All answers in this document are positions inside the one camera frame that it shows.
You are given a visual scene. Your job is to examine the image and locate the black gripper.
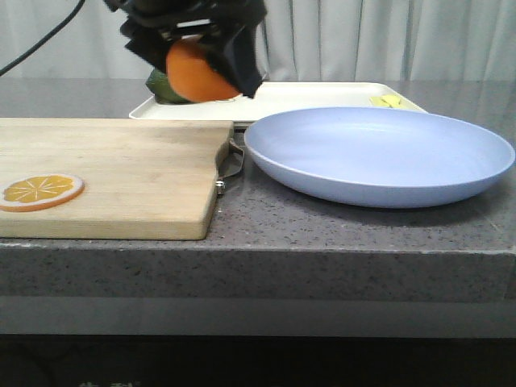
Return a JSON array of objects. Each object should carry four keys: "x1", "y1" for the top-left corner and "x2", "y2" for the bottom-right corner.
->
[{"x1": 104, "y1": 0, "x2": 267, "y2": 98}]

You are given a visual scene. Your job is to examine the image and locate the orange slice coaster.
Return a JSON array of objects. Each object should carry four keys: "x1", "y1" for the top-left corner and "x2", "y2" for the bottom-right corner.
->
[{"x1": 1, "y1": 174, "x2": 85, "y2": 212}]

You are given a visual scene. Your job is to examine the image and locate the wooden cutting board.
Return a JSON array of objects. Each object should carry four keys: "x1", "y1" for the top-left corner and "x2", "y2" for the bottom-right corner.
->
[{"x1": 1, "y1": 118, "x2": 233, "y2": 240}]

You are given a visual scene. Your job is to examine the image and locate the dark green lime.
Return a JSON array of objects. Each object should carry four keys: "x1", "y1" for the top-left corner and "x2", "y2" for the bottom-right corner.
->
[{"x1": 145, "y1": 69, "x2": 189, "y2": 104}]

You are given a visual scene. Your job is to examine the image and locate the cream white tray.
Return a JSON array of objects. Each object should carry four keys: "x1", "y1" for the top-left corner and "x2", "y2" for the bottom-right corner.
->
[{"x1": 129, "y1": 82, "x2": 422, "y2": 124}]

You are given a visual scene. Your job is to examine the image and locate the grey curtain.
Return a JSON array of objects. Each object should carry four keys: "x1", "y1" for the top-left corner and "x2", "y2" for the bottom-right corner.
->
[{"x1": 9, "y1": 1, "x2": 515, "y2": 81}]

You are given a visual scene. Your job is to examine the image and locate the metal cutting board handle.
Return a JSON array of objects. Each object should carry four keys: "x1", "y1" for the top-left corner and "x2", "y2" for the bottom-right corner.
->
[{"x1": 215, "y1": 138, "x2": 245, "y2": 196}]

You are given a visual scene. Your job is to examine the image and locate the light blue plate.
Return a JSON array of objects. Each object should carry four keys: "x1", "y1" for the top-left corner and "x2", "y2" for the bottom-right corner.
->
[{"x1": 244, "y1": 107, "x2": 515, "y2": 209}]

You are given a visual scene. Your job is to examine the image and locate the orange mandarin fruit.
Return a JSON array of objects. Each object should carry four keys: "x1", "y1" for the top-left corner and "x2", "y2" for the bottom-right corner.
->
[{"x1": 165, "y1": 35, "x2": 241, "y2": 102}]

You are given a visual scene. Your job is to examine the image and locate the black cable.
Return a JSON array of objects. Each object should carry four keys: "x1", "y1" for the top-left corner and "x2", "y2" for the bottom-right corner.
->
[{"x1": 0, "y1": 0, "x2": 86, "y2": 77}]

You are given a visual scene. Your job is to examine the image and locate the yellow plastic utensil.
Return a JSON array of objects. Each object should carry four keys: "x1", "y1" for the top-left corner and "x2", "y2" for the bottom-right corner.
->
[
  {"x1": 381, "y1": 94, "x2": 402, "y2": 109},
  {"x1": 369, "y1": 97, "x2": 390, "y2": 107}
]

